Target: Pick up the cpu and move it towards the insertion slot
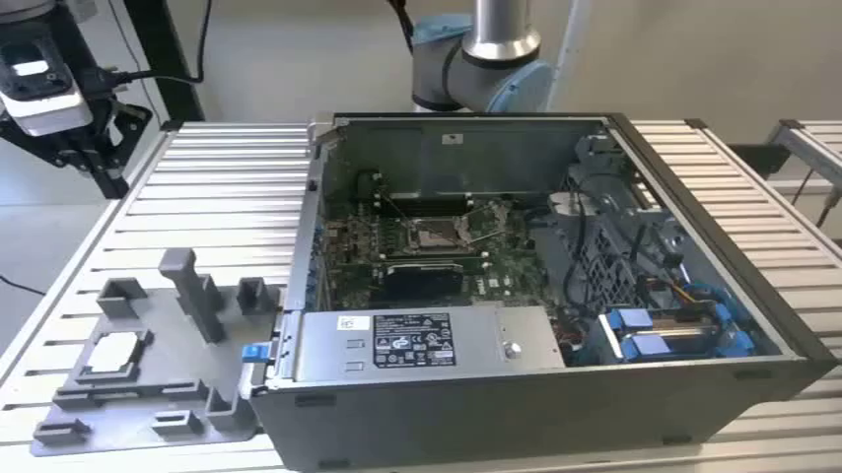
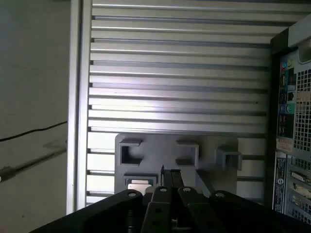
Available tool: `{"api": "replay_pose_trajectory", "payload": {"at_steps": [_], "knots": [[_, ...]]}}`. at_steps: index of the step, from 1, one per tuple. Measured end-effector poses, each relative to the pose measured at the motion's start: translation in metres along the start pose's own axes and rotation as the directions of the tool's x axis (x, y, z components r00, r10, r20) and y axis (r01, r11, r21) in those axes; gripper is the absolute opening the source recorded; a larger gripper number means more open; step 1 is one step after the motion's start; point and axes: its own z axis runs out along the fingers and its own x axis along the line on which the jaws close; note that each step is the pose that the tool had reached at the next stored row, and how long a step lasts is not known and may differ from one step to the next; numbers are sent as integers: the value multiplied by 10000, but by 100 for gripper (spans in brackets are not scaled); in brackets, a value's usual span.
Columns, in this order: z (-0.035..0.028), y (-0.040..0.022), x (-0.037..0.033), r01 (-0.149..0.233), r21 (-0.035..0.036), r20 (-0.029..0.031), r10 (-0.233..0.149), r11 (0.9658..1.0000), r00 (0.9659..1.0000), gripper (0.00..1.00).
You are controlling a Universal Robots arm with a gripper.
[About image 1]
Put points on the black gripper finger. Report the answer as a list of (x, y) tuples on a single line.
[(69, 150), (113, 172)]

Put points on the silver CPU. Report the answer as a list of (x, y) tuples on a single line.
[(114, 351)]

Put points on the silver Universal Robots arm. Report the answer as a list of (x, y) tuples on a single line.
[(500, 29)]

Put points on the black RAM slot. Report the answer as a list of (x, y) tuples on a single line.
[(425, 198)]

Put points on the CPU socket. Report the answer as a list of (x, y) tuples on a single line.
[(434, 236)]

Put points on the gray plastic parts rack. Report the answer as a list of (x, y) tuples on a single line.
[(165, 315)]

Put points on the black heatsink block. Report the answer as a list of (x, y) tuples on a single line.
[(368, 184)]

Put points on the blue plastic latch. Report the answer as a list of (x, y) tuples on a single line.
[(256, 354)]

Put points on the thin metal locking lever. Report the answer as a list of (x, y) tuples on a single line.
[(400, 207)]

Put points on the silver power supply unit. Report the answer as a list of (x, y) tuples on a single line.
[(329, 352)]

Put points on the black expansion card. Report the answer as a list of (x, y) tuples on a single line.
[(421, 282)]

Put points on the green motherboard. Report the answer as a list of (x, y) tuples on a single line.
[(511, 283)]

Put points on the open dark gray PC case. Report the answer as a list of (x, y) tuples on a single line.
[(461, 424)]

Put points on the gray plastic drive cage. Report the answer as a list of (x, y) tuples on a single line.
[(605, 256)]

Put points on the blue disk carrier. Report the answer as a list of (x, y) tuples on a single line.
[(628, 317), (648, 346)]

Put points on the aluminium side table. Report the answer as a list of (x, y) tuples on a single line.
[(813, 148)]

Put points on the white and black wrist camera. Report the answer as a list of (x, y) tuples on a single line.
[(39, 106)]

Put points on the black frame post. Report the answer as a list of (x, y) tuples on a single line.
[(174, 59)]

